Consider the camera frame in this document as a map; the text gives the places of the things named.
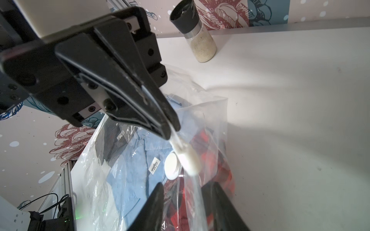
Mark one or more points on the clear plastic vacuum bag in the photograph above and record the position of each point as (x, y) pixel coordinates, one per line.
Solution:
(197, 109)

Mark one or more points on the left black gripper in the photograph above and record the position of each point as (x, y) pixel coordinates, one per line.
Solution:
(75, 72)

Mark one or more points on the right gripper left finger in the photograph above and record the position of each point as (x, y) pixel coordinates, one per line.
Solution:
(150, 216)

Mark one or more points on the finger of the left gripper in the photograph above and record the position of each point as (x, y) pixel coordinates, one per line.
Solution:
(148, 107)

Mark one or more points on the light blue shirt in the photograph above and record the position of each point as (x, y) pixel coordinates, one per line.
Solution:
(136, 172)

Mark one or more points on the spice jar on table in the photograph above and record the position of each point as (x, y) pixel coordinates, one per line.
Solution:
(186, 19)

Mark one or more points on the red black plaid shirt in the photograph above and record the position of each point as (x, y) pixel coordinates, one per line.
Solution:
(216, 169)

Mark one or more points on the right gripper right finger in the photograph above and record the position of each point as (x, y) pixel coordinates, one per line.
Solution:
(220, 212)

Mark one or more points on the white bag valve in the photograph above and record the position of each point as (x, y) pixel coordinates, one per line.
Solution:
(172, 166)

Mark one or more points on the dark grey pinstripe shirt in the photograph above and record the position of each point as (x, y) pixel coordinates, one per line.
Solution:
(112, 139)

